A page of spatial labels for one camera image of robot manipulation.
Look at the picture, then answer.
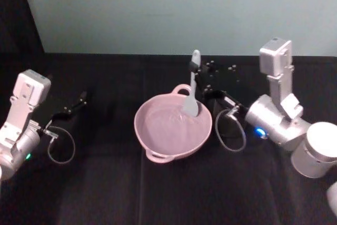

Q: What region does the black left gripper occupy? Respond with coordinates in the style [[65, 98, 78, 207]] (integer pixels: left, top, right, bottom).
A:
[[33, 73, 88, 144]]

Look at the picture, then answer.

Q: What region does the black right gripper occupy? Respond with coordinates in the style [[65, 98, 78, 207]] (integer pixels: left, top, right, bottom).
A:
[[189, 61, 250, 144]]

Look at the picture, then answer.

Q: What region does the grey silicone spatula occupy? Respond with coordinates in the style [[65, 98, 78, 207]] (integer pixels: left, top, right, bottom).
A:
[[183, 50, 202, 118]]

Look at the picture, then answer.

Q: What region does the black side curtain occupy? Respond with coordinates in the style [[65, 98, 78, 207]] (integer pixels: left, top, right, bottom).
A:
[[0, 0, 46, 55]]

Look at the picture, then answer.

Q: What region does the black table cloth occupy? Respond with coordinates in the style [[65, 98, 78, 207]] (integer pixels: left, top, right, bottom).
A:
[[0, 51, 337, 225]]

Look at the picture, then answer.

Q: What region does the thin grey left gripper cable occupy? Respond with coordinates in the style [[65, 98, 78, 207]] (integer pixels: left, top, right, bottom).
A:
[[39, 126, 76, 165]]

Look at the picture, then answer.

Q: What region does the thin grey gripper cable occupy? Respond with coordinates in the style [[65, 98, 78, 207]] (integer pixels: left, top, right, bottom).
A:
[[39, 126, 76, 165], [215, 105, 247, 153]]

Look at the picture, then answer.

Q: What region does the thin grey right gripper cable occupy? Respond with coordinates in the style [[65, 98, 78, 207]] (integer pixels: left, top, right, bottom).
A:
[[215, 105, 247, 153]]

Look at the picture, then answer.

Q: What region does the pink two-handled pot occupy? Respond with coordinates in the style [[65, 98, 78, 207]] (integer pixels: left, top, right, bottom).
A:
[[133, 84, 213, 163]]

